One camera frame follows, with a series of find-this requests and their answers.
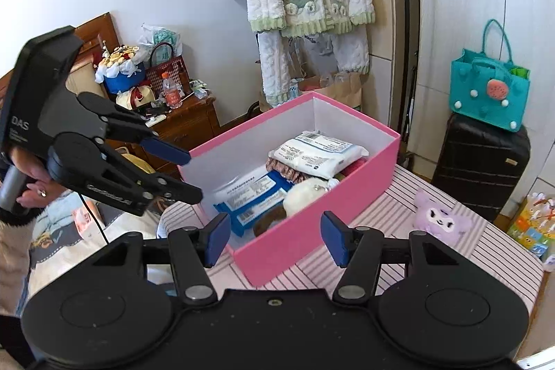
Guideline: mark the black suitcase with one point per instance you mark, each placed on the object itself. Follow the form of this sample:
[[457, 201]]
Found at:
[[481, 166]]

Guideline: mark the printed bedding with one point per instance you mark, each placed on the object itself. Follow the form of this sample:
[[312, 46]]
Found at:
[[56, 235]]

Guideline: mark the white tissue pack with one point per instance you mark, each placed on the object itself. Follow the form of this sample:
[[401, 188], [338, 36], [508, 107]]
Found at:
[[316, 153]]

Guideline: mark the wooden nightstand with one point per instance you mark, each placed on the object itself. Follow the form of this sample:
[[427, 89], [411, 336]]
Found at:
[[190, 127]]

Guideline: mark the wooden headboard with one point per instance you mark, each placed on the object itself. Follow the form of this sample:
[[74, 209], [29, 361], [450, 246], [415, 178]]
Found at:
[[95, 34]]

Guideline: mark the plastic bottle orange label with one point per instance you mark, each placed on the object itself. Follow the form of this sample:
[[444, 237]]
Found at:
[[171, 92]]

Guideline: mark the person's left hand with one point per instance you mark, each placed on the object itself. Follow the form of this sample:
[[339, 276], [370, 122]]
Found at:
[[37, 190]]

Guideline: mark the striped tablecloth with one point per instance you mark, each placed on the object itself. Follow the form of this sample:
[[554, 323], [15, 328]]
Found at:
[[498, 261]]

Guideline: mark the floral fabric scrunchie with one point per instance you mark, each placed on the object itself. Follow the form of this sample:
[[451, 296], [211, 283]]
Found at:
[[286, 170]]

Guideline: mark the white brown plush toy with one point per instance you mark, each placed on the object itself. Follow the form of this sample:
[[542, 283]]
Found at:
[[303, 196]]

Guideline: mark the teal felt handbag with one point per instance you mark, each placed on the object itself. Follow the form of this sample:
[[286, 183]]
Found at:
[[485, 97]]

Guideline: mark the white wardrobe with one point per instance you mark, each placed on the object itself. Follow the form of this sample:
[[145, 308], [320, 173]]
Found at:
[[468, 6]]

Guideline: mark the grey fleece garment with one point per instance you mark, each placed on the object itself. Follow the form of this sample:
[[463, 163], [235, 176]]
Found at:
[[273, 62]]

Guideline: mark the plastic bag teal contents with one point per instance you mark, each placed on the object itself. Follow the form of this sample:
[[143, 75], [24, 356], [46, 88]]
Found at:
[[162, 36]]

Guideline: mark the pink cardboard box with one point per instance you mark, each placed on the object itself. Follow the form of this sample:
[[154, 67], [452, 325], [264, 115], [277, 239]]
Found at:
[[282, 248]]

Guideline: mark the beige hat red ribbon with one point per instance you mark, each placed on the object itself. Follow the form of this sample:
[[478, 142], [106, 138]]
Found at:
[[136, 97]]

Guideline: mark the blue wet wipes pack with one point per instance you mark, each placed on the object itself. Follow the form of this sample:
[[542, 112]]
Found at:
[[251, 196]]

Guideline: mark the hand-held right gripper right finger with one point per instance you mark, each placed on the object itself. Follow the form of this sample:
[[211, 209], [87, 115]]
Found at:
[[334, 240]]

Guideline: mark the brown paper bag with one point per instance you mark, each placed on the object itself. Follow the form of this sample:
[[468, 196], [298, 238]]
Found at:
[[342, 90]]

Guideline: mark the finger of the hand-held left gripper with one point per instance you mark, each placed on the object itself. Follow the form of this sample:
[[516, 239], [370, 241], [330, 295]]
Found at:
[[130, 188], [169, 151]]

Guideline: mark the purple plush toy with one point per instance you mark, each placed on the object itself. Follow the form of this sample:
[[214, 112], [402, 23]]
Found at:
[[440, 218]]

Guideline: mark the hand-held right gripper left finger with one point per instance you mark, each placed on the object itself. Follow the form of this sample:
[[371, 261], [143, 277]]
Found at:
[[217, 240]]

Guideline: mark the colourful cartoon box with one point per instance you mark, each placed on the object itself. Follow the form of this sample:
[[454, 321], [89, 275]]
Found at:
[[533, 231]]

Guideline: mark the flower bouquet blue wrap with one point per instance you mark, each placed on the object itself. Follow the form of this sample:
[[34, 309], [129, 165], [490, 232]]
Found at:
[[119, 71]]

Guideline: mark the red checked basket bag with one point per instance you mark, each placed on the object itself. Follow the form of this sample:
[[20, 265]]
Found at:
[[167, 68]]

